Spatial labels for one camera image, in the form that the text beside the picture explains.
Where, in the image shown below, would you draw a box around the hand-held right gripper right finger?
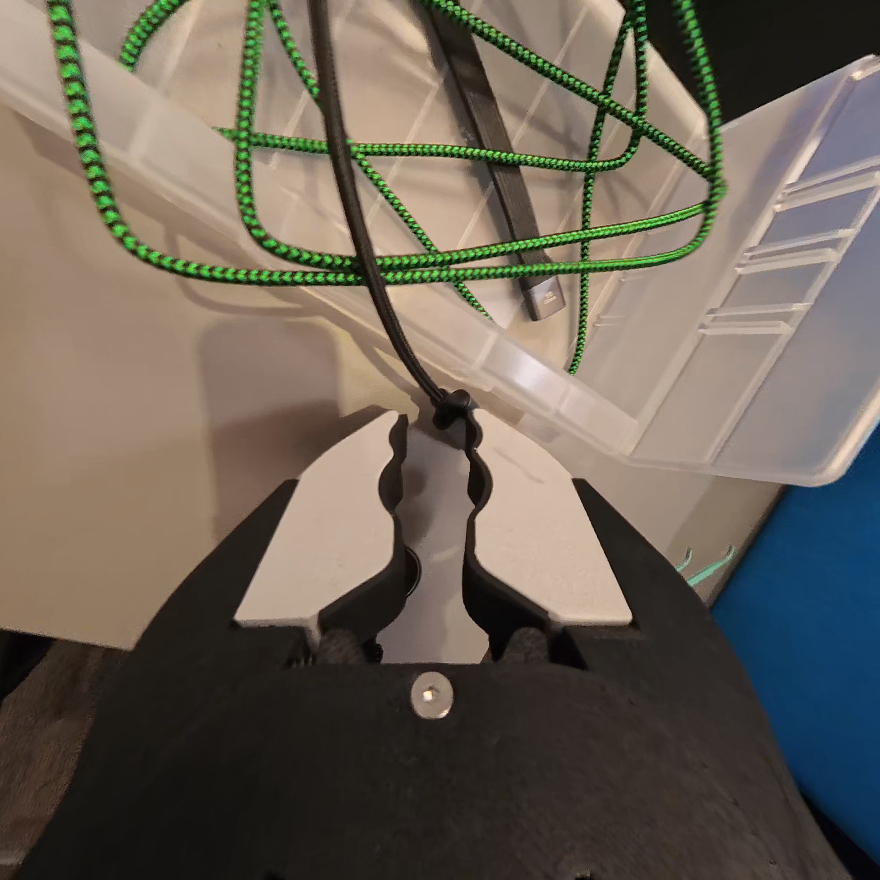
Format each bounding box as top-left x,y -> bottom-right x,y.
461,414 -> 633,655

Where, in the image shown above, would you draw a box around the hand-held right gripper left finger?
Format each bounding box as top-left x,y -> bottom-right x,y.
234,409 -> 422,649

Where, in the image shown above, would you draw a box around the clear plastic storage box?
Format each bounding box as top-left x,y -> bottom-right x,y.
0,0 -> 880,489

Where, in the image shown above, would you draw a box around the black flat cable grey plug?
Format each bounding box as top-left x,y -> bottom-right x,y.
423,0 -> 566,324

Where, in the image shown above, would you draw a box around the green black braided cable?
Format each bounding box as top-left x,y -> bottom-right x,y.
44,0 -> 730,377

